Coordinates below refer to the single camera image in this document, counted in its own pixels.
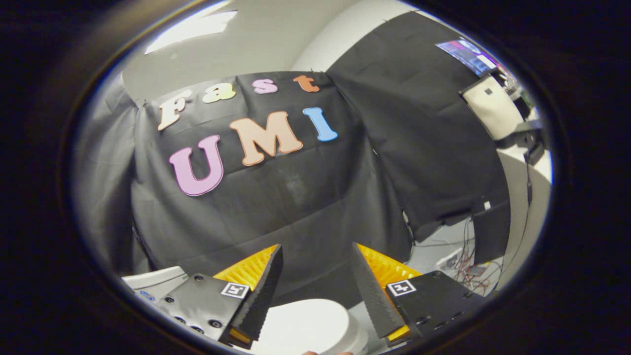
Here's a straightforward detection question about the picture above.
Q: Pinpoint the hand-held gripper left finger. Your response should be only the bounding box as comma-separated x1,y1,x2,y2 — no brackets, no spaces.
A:
157,244,284,350

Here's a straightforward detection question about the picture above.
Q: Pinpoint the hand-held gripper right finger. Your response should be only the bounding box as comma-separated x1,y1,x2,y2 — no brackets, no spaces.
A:
352,242,486,348

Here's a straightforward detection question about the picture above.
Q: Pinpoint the white toilet lid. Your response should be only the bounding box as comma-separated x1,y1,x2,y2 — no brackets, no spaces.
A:
251,298,351,355

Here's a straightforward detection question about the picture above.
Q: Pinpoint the white toilet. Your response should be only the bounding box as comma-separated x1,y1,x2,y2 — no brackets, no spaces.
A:
122,266,369,355

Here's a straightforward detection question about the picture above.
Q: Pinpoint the white power strip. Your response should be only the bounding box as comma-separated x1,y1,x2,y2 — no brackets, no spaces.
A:
434,247,464,269

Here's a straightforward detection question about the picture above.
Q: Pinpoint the black backdrop cloth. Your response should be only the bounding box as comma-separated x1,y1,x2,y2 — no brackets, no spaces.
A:
71,11,511,309

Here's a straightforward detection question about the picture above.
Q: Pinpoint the beige box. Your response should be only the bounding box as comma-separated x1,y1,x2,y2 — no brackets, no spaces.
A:
459,74,524,141

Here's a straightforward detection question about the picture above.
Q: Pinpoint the monitor screen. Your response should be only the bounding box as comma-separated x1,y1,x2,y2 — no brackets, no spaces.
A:
435,38,498,77

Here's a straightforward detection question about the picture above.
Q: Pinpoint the tangle of floor cables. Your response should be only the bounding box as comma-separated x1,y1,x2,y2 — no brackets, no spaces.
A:
409,217,503,296

